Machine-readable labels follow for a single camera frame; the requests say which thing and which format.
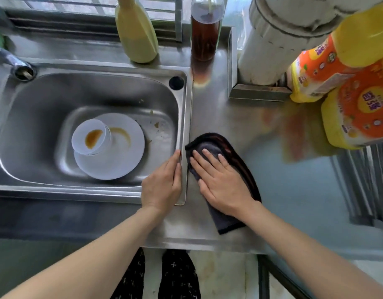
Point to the person's left hand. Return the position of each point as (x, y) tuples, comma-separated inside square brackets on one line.
[(161, 189)]

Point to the person's right hand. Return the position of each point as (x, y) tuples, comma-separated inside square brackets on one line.
[(225, 189)]

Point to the white plate with sauce stain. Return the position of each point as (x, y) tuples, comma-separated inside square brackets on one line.
[(119, 161)]

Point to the dark blue towel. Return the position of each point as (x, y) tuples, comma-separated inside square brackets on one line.
[(210, 141)]

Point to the small white bowl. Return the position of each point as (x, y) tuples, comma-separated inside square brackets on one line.
[(88, 140)]

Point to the stainless steel sink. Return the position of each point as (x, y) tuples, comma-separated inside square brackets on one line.
[(38, 105)]

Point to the brown liquid spray bottle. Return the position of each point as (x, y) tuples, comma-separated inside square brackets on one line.
[(205, 37)]

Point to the person's right forearm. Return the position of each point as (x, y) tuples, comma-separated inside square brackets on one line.
[(303, 252)]

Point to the person's left forearm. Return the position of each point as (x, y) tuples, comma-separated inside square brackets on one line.
[(94, 258)]

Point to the black patterned trousers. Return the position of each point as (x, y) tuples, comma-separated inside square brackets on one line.
[(179, 277)]

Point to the white plastic container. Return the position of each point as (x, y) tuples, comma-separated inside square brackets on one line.
[(272, 43)]

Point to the yellow dish soap bottle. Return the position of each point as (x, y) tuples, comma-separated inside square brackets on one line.
[(138, 37)]

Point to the pale green cabinet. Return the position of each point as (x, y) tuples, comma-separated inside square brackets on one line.
[(23, 258)]

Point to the window security grille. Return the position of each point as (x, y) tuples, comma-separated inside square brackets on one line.
[(69, 15)]

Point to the curved chrome faucet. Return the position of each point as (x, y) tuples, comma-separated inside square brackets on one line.
[(10, 60)]

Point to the dark metal floor frame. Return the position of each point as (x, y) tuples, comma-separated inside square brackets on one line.
[(264, 280)]

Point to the ribbed steel door frame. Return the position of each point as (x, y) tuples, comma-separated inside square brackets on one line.
[(363, 183)]

